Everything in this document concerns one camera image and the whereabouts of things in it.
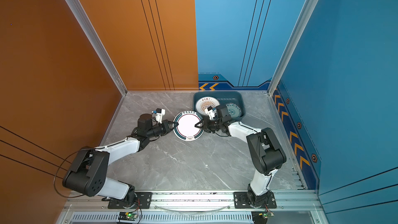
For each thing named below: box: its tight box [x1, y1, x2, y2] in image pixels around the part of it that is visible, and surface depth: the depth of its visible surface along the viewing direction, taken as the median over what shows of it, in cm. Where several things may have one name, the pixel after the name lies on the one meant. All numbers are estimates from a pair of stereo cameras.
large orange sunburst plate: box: [195, 96, 220, 116], surface depth 111 cm
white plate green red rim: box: [173, 110, 205, 142], surface depth 88 cm
